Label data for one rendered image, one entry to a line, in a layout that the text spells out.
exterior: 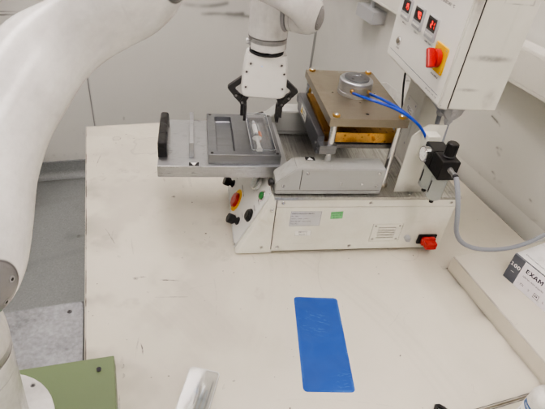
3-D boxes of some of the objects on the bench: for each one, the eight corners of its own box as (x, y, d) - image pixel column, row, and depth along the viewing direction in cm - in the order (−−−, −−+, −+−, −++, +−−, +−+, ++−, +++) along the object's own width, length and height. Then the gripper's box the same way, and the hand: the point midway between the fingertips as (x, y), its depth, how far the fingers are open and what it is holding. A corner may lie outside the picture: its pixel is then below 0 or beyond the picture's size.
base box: (392, 177, 147) (407, 130, 137) (442, 260, 118) (465, 208, 108) (227, 176, 138) (229, 126, 128) (236, 265, 109) (240, 209, 99)
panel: (227, 178, 137) (258, 129, 128) (234, 247, 113) (272, 193, 104) (221, 177, 136) (251, 127, 127) (227, 246, 112) (264, 190, 103)
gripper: (304, 42, 102) (293, 114, 113) (226, 36, 100) (224, 109, 111) (308, 53, 96) (298, 128, 107) (226, 48, 94) (223, 124, 105)
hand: (260, 114), depth 108 cm, fingers open, 7 cm apart
